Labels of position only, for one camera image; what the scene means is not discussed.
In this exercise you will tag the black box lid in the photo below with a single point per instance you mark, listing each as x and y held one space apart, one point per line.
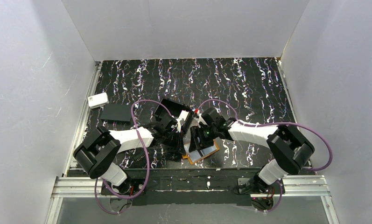
116 113

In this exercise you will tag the aluminium frame rail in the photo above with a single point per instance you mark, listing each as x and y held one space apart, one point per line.
66 186

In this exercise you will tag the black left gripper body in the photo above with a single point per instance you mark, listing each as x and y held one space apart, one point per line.
176 143

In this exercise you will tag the orange leather card holder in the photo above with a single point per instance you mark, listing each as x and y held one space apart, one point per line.
199 155

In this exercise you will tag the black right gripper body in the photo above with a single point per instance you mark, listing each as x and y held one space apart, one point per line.
200 141

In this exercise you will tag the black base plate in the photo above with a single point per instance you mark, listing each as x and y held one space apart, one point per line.
201 186

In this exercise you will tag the black card box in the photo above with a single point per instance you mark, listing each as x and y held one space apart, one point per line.
168 106

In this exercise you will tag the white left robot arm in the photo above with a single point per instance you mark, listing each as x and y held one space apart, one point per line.
98 150

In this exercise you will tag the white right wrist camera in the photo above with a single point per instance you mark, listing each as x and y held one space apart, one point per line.
198 117

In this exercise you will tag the small white box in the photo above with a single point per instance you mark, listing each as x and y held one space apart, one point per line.
97 100

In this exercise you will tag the black comb strip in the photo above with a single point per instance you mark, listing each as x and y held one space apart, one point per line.
139 156

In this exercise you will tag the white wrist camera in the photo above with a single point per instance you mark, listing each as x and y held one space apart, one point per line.
198 117
176 127

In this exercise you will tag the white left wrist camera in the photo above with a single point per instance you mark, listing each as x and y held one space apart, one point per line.
176 127

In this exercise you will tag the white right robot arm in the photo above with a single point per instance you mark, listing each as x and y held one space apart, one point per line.
290 148

